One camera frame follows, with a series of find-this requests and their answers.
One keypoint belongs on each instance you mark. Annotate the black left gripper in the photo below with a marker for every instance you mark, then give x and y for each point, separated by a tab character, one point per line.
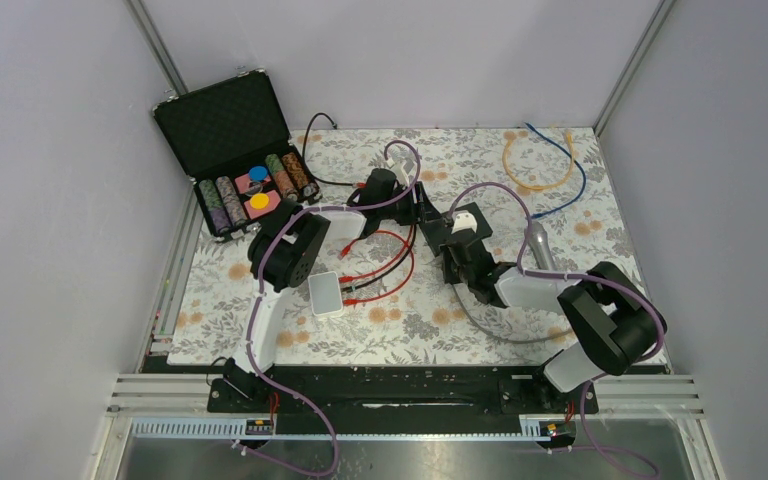
421	211

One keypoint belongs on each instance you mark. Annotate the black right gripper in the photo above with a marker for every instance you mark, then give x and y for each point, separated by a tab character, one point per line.
449	275

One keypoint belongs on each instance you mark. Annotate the black network switch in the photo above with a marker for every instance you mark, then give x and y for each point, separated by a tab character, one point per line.
435	236

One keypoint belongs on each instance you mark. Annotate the silver microphone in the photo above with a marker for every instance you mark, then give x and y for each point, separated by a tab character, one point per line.
539	245

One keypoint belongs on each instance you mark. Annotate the white router box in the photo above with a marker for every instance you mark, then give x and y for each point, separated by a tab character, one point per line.
325	295

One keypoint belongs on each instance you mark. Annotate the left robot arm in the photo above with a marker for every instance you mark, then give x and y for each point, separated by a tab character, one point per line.
285	249

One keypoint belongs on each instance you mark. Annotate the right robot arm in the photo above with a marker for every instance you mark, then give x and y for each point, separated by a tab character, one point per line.
615	325

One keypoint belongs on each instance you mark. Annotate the yellow round chip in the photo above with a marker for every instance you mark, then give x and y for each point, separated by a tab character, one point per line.
259	201

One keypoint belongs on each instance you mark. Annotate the clear dealer button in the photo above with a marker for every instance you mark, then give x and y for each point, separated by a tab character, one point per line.
253	188

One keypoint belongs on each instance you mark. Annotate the blue round chip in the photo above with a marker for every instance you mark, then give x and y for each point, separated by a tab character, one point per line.
258	173

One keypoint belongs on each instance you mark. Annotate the black poker chip case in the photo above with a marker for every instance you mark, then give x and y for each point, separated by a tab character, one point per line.
218	133

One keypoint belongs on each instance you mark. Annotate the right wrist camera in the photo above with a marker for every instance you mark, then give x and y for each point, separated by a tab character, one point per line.
464	221

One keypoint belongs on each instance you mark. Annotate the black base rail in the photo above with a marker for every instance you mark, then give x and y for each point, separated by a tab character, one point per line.
394	400

